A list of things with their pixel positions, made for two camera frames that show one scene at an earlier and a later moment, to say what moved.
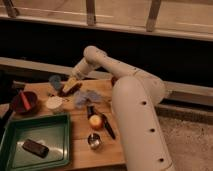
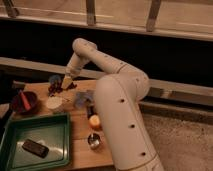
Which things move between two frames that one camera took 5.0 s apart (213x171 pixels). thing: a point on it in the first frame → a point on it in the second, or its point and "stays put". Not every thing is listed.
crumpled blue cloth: (87, 97) stays put
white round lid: (53, 102) stays put
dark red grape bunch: (74, 88) → (58, 88)
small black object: (89, 110) stays put
